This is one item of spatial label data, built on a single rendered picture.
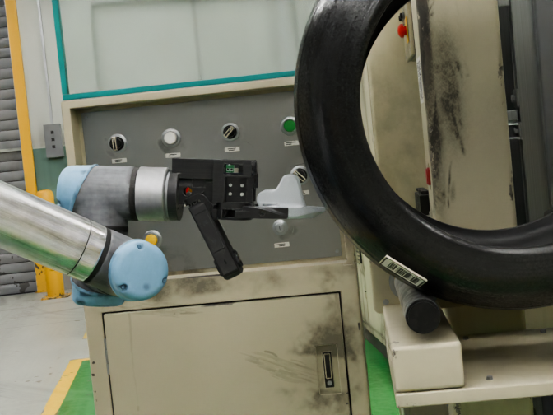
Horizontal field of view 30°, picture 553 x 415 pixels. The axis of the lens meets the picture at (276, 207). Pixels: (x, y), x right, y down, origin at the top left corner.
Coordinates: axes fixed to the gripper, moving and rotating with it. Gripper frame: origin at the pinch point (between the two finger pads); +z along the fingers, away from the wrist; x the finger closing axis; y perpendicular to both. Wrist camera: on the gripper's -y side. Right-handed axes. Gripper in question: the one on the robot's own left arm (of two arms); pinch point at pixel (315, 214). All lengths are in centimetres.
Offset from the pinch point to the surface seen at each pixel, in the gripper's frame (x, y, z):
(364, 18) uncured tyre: -11.5, 25.3, 5.7
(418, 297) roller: -8.8, -9.6, 13.8
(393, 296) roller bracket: 23.9, -14.3, 12.1
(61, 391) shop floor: 382, -122, -143
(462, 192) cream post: 26.4, 2.6, 22.6
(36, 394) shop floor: 379, -123, -155
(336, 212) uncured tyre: -7.8, 0.9, 2.9
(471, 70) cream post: 26.3, 22.1, 23.2
